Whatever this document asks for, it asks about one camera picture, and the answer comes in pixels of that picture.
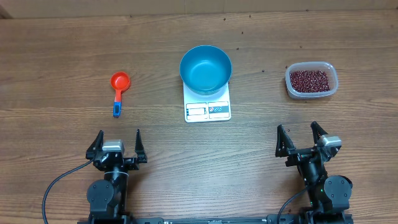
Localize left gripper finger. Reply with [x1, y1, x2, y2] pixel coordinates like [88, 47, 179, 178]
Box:
[134, 129, 147, 163]
[86, 130, 104, 160]

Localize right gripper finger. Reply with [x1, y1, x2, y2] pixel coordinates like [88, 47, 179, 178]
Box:
[310, 121, 328, 144]
[275, 124, 295, 157]

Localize red measuring scoop blue handle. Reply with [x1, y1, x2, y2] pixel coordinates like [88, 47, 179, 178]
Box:
[110, 72, 131, 118]

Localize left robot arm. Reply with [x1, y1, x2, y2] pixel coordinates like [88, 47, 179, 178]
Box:
[86, 131, 147, 223]

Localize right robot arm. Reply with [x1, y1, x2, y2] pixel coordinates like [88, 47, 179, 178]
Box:
[275, 121, 353, 224]

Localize white digital kitchen scale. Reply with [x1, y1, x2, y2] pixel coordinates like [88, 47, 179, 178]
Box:
[183, 84, 231, 123]

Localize blue bowl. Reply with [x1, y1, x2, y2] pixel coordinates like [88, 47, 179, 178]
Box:
[179, 45, 233, 95]

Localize red beans in container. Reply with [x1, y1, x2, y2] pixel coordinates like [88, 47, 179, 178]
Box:
[289, 70, 330, 93]

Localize clear plastic container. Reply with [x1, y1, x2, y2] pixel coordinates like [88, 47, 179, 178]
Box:
[285, 62, 338, 100]

